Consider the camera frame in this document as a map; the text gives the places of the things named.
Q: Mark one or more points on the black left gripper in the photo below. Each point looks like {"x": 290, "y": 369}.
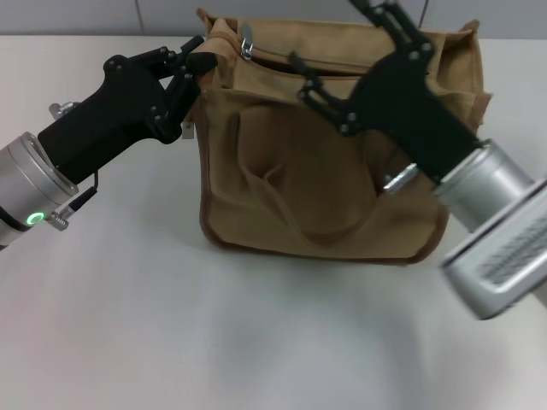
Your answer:
{"x": 107, "y": 124}

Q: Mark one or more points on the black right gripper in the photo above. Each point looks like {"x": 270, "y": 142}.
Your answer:
{"x": 406, "y": 107}

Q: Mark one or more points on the silver metal zipper pull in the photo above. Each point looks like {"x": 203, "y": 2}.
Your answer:
{"x": 247, "y": 40}

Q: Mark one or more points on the khaki canvas food bag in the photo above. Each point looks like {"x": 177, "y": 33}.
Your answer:
{"x": 320, "y": 192}

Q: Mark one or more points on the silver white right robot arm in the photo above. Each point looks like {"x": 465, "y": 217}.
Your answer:
{"x": 491, "y": 196}

